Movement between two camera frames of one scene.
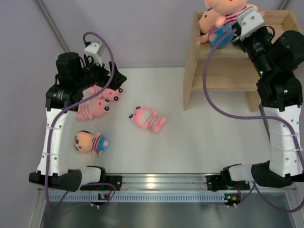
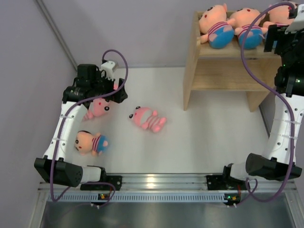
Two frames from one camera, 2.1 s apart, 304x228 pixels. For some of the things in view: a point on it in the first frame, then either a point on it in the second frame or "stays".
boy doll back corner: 227,12 to 279,16
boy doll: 86,142 stays
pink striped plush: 96,108 stays
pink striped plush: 146,118 stays
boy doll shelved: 211,33 stays
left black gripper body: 93,75 to 102,85
